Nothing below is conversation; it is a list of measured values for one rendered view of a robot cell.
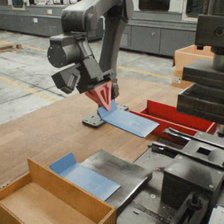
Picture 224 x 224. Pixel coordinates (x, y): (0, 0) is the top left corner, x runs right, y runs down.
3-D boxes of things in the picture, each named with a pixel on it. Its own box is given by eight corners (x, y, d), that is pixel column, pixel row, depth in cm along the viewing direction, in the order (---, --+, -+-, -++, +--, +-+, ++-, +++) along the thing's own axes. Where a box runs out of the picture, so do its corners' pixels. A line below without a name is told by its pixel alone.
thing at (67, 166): (71, 160, 63) (71, 151, 62) (120, 187, 55) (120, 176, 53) (50, 174, 58) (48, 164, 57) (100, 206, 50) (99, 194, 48)
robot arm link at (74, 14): (85, 12, 58) (131, -23, 78) (54, 12, 61) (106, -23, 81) (93, 59, 66) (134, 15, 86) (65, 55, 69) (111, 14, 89)
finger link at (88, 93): (111, 112, 64) (96, 79, 62) (95, 117, 69) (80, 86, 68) (127, 102, 68) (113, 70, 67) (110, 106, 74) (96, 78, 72)
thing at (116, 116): (113, 107, 73) (112, 99, 71) (159, 125, 64) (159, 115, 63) (96, 118, 68) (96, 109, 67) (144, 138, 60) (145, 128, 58)
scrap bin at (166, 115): (146, 113, 93) (147, 99, 90) (215, 134, 79) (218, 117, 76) (128, 126, 84) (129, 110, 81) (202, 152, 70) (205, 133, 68)
